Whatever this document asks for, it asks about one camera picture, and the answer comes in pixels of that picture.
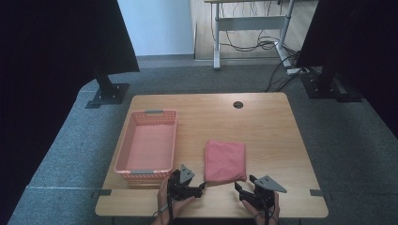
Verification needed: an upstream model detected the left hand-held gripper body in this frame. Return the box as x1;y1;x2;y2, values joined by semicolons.
168;164;197;202

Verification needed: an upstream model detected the grey table edge bracket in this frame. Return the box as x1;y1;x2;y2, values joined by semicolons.
92;188;113;199
309;188;327;198

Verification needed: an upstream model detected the black stand base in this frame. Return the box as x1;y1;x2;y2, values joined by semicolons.
84;67;130;110
300;65;364;104

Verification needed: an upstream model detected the white power strip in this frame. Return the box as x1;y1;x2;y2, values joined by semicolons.
285;67;312;76

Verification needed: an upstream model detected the bundle of black cables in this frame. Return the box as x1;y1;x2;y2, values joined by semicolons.
219;1;302;53

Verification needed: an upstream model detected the pink cloth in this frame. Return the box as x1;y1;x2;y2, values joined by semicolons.
203;139;248;185

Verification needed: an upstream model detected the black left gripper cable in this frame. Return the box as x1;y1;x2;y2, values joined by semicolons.
166;176;175;225

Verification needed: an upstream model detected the pink plastic basket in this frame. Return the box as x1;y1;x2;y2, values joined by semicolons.
114;109;178;186

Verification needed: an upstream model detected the person's right hand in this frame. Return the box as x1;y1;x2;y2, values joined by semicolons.
241;191;281;225

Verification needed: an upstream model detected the black floor cable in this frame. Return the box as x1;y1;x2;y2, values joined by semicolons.
263;54;304;94

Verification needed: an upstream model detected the person's left hand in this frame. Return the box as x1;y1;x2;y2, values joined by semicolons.
151;177;196;225

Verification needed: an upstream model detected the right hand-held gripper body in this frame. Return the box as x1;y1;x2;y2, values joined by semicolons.
244;174;288;211

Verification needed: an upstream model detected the white desk frame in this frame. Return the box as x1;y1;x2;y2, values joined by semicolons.
204;0;297;70

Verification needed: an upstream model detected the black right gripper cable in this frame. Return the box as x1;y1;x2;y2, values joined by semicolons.
258;192;274;225

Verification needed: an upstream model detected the black curtain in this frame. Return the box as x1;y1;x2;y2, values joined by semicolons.
295;0;398;139
0;0;141;221

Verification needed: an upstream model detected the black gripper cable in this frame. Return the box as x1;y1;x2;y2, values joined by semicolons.
166;176;175;225
258;192;274;225

